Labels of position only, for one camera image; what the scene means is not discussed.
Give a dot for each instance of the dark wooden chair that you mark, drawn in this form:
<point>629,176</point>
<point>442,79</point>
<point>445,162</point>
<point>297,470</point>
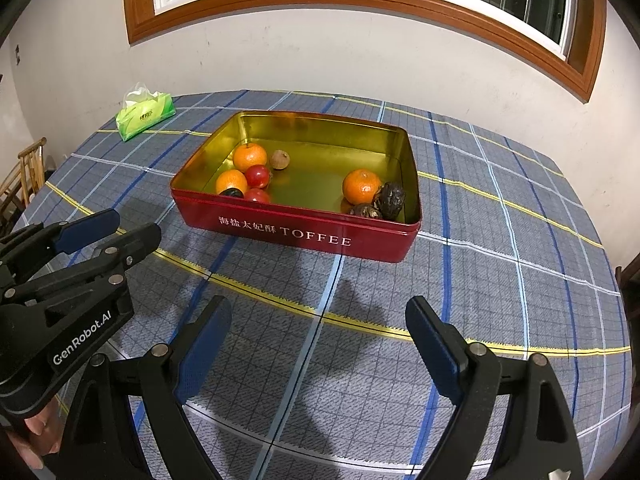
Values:
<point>626,282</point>

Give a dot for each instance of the large red tomato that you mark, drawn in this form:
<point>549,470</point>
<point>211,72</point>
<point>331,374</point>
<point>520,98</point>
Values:
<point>258,176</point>

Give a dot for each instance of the brown longan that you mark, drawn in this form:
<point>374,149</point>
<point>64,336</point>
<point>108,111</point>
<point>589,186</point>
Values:
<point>280,159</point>

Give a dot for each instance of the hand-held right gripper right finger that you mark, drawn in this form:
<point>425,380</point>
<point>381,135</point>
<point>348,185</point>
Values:
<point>435,350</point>

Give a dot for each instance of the green tissue pack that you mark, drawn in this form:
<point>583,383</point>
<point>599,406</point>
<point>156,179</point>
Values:
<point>145,117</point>

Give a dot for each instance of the small red tomato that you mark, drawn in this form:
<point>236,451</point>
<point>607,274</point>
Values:
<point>257,196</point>

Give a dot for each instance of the person's left hand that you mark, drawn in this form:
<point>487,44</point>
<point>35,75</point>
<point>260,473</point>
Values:
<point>40,430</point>

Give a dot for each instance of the dark water chestnut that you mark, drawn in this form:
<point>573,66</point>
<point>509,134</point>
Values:
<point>365,211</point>
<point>232,193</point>

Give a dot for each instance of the wrinkled dark passion fruit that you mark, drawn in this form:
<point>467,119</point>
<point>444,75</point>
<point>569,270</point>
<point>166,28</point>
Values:
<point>391,200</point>

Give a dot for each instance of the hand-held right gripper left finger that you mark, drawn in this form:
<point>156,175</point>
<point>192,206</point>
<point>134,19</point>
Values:
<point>205,355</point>

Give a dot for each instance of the red tin box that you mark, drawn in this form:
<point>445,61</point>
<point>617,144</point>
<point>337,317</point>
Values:
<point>300,240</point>

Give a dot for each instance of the wooden framed window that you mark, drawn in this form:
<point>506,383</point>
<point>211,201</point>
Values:
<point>375,5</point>

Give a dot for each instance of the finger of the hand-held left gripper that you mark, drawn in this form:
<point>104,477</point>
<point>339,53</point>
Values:
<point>85,231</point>
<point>130,248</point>

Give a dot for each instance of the dark wall switch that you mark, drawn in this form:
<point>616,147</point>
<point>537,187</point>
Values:
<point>17,54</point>

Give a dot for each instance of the bamboo chair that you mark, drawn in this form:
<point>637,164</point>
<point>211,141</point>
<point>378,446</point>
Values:
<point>30,160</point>

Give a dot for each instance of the small orange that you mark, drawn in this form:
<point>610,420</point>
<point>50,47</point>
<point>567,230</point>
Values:
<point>231,181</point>
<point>250,157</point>

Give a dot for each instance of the blue plaid tablecloth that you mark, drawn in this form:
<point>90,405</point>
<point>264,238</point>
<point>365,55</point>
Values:
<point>500,270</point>

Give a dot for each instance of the large orange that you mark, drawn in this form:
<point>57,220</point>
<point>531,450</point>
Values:
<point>361,186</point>

